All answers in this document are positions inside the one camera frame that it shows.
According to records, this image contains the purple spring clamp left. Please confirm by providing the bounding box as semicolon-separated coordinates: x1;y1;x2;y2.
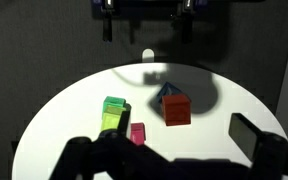
92;0;119;42

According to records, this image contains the pink block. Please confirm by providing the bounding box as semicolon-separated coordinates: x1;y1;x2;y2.
130;123;146;145

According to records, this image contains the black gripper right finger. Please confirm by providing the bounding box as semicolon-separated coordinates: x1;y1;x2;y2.
228;113;287;167

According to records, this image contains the purple spring clamp right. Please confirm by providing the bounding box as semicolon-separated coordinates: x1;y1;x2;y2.
176;0;208;43

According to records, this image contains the orange block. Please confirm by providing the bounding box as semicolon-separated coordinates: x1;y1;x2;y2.
162;94;191;126

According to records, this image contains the yellow block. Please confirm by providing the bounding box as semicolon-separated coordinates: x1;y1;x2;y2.
101;105;125;131

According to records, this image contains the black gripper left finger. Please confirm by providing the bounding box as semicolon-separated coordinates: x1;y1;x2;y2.
99;103;132;139

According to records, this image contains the green block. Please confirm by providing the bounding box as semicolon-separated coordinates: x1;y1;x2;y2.
103;96;126;114

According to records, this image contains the white round table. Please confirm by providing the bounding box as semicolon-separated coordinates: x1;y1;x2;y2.
11;62;285;180

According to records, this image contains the blue block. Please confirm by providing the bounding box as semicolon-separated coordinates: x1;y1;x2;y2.
156;82;182;103

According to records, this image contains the purple spring clamp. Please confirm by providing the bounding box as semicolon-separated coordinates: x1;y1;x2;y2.
92;0;119;42
176;0;208;43

